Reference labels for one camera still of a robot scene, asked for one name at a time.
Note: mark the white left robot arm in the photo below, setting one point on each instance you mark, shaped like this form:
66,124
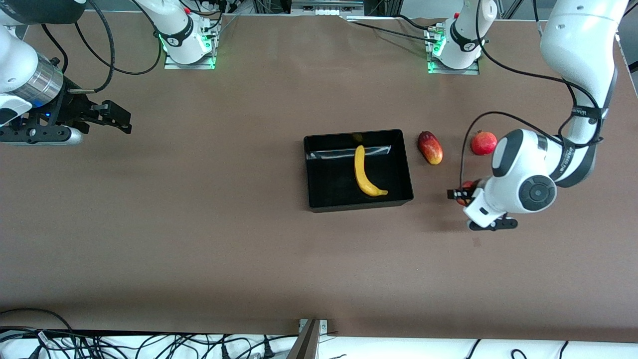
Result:
583,35

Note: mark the aluminium left arm base plate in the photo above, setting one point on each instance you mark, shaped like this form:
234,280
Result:
471,71

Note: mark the small metal bracket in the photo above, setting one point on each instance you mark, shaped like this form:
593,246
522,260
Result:
323,326

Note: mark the aluminium right arm base plate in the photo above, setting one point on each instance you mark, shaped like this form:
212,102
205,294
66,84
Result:
172,65

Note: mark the red pomegranate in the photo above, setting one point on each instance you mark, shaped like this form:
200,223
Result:
484,143

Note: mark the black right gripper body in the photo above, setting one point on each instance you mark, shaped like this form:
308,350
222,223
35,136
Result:
75,108

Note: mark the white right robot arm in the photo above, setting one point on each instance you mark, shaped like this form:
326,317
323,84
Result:
15,60

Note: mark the dark angled beam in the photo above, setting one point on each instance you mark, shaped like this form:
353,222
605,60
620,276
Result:
305,344

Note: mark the red yellow mango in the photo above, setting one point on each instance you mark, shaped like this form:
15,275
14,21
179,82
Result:
430,148

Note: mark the red striped apple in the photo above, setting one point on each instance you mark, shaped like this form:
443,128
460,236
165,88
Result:
467,184

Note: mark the black rectangular plastic box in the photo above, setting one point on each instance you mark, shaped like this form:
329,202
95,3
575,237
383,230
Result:
329,189

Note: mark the yellow banana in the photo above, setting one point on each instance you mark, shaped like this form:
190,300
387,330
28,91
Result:
362,174

